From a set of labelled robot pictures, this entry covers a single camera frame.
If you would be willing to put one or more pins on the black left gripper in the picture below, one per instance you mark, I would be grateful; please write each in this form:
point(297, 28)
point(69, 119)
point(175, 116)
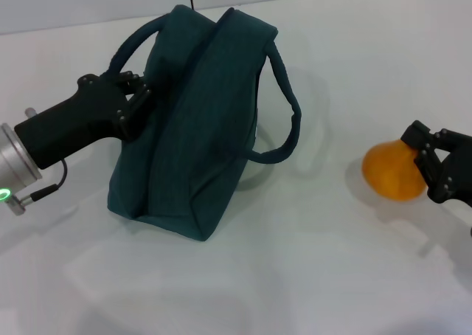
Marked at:
point(73, 124)

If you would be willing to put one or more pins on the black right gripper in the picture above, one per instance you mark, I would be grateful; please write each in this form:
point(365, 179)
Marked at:
point(461, 172)

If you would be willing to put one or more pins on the orange pear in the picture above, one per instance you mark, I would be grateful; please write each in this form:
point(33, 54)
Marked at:
point(394, 169)

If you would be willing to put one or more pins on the teal fabric tote bag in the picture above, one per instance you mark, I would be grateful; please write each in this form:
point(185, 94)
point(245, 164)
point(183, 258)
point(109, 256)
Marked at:
point(206, 128)

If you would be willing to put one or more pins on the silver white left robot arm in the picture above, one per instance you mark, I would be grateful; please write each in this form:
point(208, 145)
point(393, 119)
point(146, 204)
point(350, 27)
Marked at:
point(14, 165)

